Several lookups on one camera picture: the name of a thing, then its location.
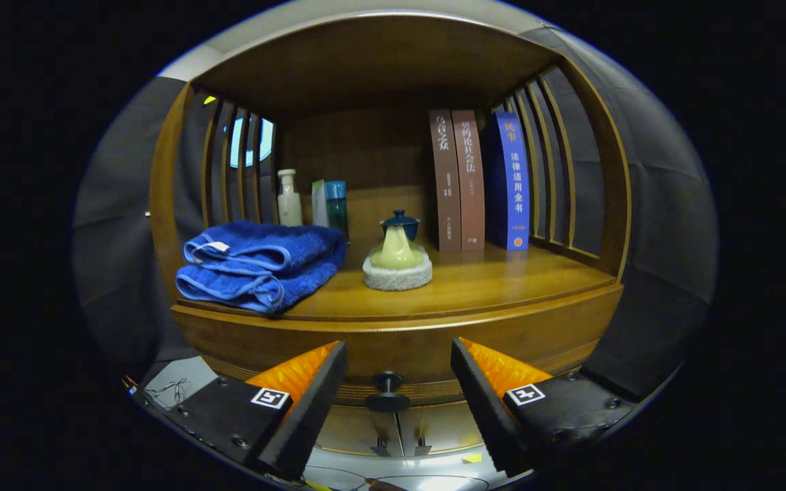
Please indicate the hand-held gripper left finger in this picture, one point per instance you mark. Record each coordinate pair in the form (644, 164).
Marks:
(311, 409)

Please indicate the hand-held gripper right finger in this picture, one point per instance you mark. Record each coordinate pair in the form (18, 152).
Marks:
(485, 409)

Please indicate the wooden cabinet door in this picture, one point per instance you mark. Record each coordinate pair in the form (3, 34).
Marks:
(352, 429)
(444, 426)

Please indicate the wooden countertop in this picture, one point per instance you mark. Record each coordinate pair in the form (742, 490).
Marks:
(502, 279)

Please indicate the wooden cabinet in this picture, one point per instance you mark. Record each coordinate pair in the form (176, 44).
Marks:
(366, 61)

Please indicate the yellow tape piece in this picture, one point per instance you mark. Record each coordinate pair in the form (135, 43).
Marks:
(472, 457)

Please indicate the folded blue towel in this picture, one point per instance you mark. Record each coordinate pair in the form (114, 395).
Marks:
(263, 252)

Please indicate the white and green tube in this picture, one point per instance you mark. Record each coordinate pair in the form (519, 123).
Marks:
(318, 204)

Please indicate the blue lidded teacup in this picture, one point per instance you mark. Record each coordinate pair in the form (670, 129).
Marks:
(401, 221)

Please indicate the white pump bottle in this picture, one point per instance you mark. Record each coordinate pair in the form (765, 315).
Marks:
(289, 204)

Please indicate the blue capped bottle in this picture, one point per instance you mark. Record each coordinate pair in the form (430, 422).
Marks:
(337, 204)

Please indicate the reddish brown book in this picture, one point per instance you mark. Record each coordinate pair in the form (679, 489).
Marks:
(469, 184)

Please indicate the blue book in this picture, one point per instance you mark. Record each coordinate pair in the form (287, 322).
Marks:
(512, 184)

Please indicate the dark brown book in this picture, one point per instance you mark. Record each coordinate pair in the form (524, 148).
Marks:
(444, 184)

